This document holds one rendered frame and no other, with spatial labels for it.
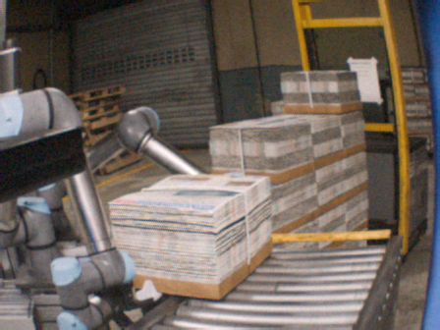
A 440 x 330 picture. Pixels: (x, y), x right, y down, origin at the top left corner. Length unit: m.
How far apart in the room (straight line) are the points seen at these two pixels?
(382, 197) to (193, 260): 2.42
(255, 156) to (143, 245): 1.18
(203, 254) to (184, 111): 8.65
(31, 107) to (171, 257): 0.51
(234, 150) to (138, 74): 7.86
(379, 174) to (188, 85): 6.64
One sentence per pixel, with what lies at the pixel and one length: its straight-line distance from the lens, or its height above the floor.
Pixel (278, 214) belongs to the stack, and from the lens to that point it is 2.40.
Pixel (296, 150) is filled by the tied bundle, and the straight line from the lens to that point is 2.48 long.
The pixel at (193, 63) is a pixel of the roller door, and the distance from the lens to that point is 9.72.
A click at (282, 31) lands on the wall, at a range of 9.18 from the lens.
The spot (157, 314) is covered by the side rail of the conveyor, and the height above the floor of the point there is 0.80.
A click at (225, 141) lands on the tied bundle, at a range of 2.54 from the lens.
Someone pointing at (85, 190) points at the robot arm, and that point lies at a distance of 1.19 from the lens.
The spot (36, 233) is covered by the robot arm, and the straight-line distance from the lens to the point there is 1.51.
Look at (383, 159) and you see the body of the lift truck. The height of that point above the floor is 0.70.
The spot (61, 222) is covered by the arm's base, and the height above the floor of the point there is 0.86.
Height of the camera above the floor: 1.33
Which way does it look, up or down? 9 degrees down
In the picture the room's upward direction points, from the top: 6 degrees counter-clockwise
